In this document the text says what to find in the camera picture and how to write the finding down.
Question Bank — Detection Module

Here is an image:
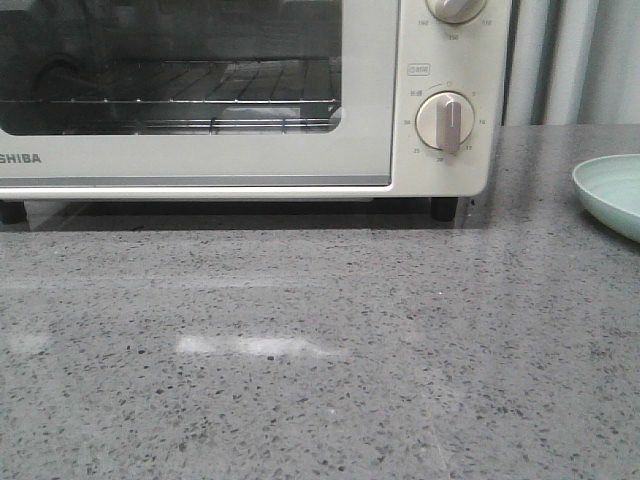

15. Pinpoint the lower timer knob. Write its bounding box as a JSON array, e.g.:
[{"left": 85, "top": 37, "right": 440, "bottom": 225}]
[{"left": 415, "top": 91, "right": 475, "bottom": 155}]

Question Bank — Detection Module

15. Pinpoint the light green plate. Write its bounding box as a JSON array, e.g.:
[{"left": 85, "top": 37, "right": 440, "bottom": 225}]
[{"left": 572, "top": 154, "right": 639, "bottom": 242}]

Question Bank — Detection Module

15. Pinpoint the cream Toshiba toaster oven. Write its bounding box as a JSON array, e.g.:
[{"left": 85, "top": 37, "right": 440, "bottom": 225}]
[{"left": 1, "top": 1, "right": 512, "bottom": 204}]

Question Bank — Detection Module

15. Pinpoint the glass oven door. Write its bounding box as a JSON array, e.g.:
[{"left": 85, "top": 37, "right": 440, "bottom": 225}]
[{"left": 1, "top": 1, "right": 399, "bottom": 188}]

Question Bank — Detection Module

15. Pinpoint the upper temperature knob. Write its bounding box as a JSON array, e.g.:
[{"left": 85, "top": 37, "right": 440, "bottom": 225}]
[{"left": 426, "top": 0, "right": 487, "bottom": 24}]

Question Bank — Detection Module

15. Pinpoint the pale grey curtain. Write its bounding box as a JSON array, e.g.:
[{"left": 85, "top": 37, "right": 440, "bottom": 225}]
[{"left": 503, "top": 1, "right": 639, "bottom": 126}]

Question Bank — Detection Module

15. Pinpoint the metal wire oven rack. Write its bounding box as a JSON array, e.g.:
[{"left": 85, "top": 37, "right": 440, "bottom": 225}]
[{"left": 1, "top": 58, "right": 342, "bottom": 136}]

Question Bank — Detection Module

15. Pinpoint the black left oven foot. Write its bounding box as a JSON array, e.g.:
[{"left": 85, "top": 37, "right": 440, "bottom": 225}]
[{"left": 0, "top": 201, "right": 27, "bottom": 225}]

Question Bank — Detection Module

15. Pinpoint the black oven foot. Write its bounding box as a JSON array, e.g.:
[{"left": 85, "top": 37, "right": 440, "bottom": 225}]
[
  {"left": 0, "top": 201, "right": 27, "bottom": 225},
  {"left": 430, "top": 197, "right": 458, "bottom": 222}
]

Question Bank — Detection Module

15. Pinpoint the black right oven foot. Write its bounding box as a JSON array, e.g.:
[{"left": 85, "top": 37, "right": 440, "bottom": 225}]
[{"left": 430, "top": 197, "right": 458, "bottom": 222}]

